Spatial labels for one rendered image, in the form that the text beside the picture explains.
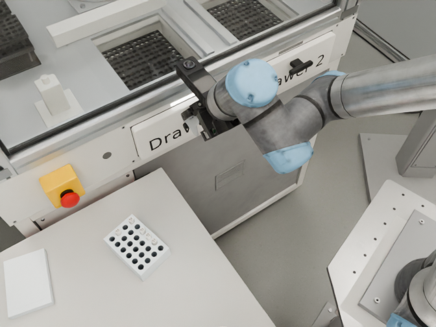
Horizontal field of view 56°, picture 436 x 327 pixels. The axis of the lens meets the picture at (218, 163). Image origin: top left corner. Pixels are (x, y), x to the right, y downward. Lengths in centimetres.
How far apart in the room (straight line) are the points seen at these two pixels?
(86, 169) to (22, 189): 14
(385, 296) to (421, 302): 26
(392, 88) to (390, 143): 154
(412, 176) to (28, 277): 166
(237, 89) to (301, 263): 124
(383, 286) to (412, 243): 13
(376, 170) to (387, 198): 97
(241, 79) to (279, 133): 11
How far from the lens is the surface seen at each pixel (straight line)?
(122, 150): 98
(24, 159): 88
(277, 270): 175
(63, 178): 92
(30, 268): 100
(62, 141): 88
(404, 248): 102
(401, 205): 109
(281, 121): 66
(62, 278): 98
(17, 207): 99
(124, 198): 103
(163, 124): 96
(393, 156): 213
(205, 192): 138
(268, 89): 64
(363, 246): 100
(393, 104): 66
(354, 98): 69
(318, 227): 186
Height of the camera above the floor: 163
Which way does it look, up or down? 55 degrees down
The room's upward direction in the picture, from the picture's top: 1 degrees counter-clockwise
